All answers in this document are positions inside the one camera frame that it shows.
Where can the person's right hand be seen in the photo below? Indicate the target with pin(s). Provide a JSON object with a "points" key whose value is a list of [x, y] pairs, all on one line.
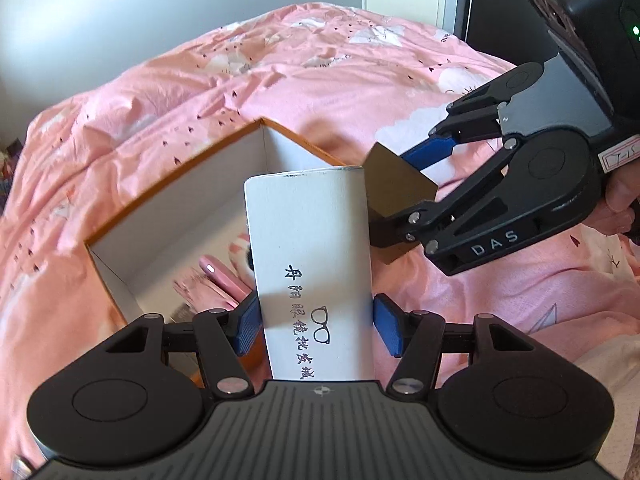
{"points": [[622, 187]]}

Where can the white and black plush toy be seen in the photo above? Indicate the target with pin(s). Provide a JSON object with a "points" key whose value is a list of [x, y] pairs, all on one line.
{"points": [[240, 251]]}

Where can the orange cardboard box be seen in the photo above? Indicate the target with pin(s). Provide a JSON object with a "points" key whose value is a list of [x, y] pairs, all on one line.
{"points": [[175, 220]]}

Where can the pink card holder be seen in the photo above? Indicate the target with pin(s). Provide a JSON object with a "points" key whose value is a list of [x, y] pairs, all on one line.
{"points": [[220, 275]]}

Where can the white glasses case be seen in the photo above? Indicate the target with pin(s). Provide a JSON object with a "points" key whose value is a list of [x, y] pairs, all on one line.
{"points": [[310, 240]]}

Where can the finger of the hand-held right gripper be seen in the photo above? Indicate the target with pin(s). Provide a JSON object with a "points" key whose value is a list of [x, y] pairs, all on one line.
{"points": [[430, 152], [390, 230]]}

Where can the pink printed blanket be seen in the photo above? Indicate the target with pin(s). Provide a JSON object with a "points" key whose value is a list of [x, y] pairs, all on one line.
{"points": [[150, 110]]}

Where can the brown box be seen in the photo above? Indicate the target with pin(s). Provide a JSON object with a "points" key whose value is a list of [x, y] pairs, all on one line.
{"points": [[395, 180]]}

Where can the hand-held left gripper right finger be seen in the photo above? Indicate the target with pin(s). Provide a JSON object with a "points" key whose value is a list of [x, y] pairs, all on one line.
{"points": [[387, 322]]}

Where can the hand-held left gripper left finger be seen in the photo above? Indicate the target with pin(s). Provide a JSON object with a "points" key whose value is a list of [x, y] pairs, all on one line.
{"points": [[247, 325]]}

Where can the pink fabric pouch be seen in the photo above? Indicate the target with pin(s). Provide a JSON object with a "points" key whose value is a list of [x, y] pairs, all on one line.
{"points": [[200, 297]]}

